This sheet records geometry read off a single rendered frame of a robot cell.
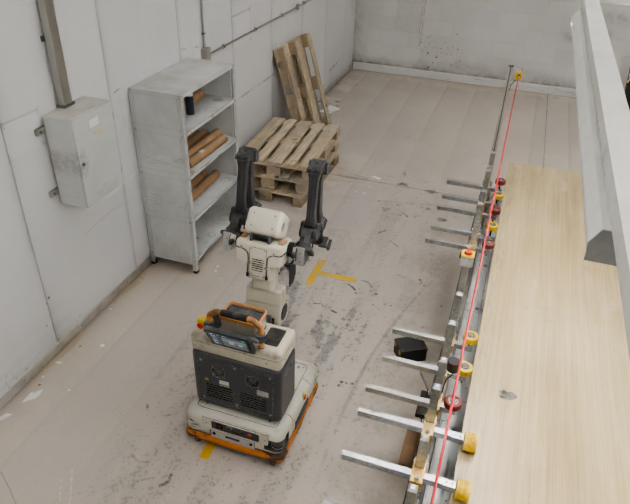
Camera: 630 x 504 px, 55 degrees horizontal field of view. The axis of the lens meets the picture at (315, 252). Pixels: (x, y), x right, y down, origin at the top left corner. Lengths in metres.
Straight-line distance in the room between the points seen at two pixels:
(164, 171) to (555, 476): 3.48
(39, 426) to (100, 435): 0.40
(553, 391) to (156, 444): 2.29
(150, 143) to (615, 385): 3.52
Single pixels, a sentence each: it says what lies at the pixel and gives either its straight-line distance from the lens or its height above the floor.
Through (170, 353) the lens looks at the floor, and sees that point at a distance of 4.54.
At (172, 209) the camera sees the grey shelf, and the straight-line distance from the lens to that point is 5.06.
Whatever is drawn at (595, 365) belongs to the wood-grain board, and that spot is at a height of 0.90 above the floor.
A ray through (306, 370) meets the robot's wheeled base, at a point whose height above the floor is 0.28.
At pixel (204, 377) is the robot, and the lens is 3.61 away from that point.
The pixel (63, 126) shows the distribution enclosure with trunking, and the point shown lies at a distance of 4.04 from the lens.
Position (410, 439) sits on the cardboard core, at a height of 0.08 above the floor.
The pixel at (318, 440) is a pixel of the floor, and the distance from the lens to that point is 3.92.
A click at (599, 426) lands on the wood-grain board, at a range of 3.12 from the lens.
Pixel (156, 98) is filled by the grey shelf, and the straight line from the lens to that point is 4.71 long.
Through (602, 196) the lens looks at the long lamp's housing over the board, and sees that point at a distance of 1.54.
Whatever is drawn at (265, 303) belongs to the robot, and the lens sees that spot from 3.58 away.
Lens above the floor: 3.01
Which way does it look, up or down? 33 degrees down
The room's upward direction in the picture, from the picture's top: 2 degrees clockwise
